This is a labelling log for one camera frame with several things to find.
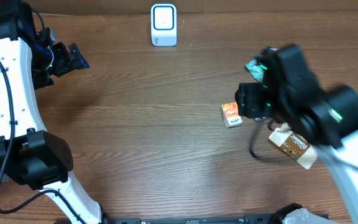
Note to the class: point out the white barcode scanner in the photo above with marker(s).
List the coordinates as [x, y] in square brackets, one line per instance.
[163, 25]

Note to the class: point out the teal wet wipes pack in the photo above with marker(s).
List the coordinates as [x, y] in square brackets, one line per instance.
[255, 70]

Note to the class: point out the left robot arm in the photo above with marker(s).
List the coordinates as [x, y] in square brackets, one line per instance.
[29, 154]

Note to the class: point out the beige plastic pouch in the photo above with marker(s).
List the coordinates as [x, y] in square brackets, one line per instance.
[294, 145]

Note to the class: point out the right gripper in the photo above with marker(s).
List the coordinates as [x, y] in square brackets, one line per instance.
[252, 101]

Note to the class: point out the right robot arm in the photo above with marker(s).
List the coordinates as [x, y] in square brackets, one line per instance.
[328, 120]

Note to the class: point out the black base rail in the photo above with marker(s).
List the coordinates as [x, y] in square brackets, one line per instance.
[292, 213]

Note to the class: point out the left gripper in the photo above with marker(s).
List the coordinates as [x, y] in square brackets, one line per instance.
[65, 63]

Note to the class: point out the orange Kleenex tissue pack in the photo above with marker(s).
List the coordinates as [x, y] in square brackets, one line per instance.
[231, 115]

